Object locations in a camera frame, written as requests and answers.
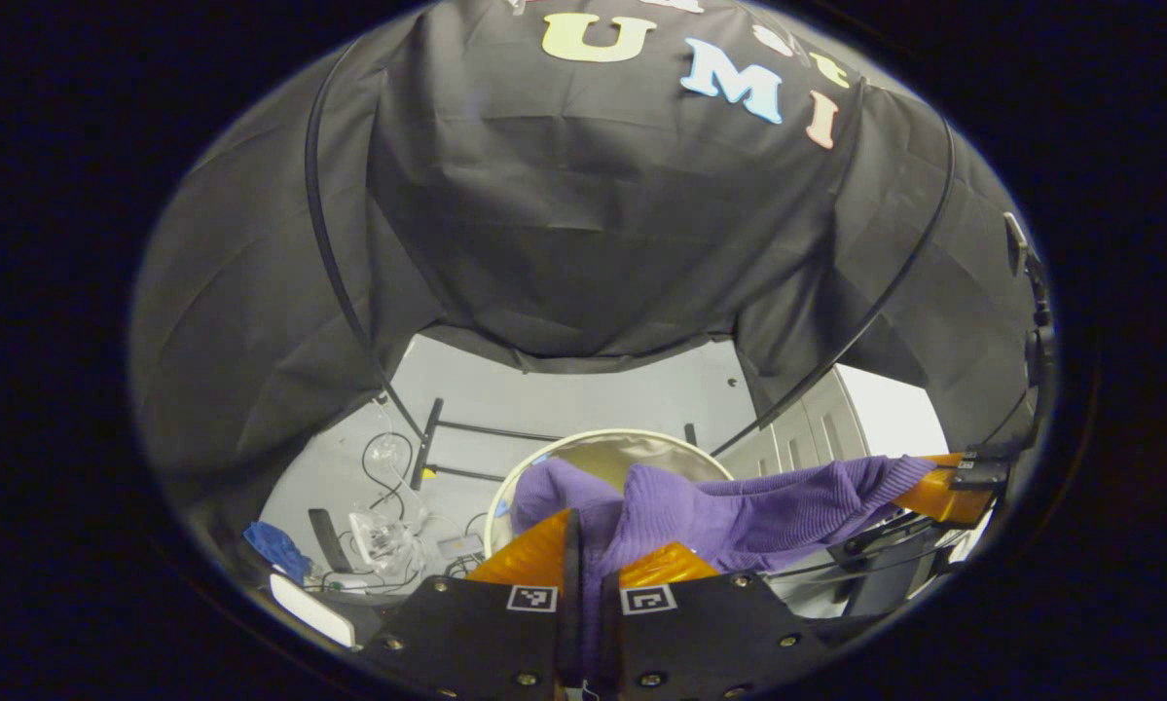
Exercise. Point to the white cabinet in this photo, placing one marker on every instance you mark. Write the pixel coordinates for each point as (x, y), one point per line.
(817, 428)

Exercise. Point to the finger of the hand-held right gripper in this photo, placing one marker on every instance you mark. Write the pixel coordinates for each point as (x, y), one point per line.
(938, 497)

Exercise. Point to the black flat bar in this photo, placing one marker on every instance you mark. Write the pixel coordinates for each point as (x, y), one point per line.
(328, 540)

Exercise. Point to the clear plastic bag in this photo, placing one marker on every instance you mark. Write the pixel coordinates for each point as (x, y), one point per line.
(381, 540)

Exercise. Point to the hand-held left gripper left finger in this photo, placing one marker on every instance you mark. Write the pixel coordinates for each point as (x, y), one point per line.
(466, 643)

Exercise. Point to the black clothes rack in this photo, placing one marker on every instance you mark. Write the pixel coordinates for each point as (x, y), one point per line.
(335, 282)

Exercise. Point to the beige round laundry hamper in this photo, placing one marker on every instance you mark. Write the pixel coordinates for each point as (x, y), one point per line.
(602, 458)

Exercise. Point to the grey power adapter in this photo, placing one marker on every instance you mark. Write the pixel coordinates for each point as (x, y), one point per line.
(460, 546)

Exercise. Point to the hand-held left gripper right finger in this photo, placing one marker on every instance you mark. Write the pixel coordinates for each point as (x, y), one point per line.
(710, 643)

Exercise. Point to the black backdrop cloth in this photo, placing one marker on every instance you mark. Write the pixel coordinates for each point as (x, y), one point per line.
(593, 224)

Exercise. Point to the blue cloth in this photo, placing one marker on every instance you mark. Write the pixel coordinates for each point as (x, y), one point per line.
(276, 547)

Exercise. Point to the white flat device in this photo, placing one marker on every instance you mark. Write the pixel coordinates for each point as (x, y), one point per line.
(310, 608)

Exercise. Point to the purple knit garment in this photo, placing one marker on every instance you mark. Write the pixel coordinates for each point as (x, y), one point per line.
(729, 511)

